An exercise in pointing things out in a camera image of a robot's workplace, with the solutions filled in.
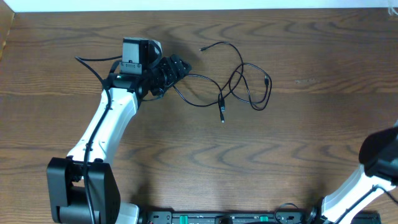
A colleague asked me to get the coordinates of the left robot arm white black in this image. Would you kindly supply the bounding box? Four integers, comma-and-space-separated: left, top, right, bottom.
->
47, 54, 192, 223

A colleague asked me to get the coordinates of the black left camera cable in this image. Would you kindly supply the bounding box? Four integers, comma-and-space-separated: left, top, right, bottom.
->
74, 55, 124, 224

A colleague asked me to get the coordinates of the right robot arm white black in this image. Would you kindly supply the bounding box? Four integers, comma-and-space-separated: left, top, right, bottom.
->
320, 125, 397, 223

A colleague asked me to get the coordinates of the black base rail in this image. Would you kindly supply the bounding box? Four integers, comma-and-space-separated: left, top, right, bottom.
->
136, 210, 382, 224

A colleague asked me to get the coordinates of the cardboard panel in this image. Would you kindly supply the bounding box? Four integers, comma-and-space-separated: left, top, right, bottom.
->
0, 0, 15, 58

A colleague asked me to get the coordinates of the black USB cable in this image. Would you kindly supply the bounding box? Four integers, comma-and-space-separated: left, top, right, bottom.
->
198, 41, 246, 124
172, 62, 273, 116

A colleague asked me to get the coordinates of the black right camera cable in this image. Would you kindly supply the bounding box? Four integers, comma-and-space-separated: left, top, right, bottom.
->
332, 185, 398, 224

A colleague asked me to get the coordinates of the black camera cable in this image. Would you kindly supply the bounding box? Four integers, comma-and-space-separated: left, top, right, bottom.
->
74, 55, 124, 224
332, 185, 398, 224

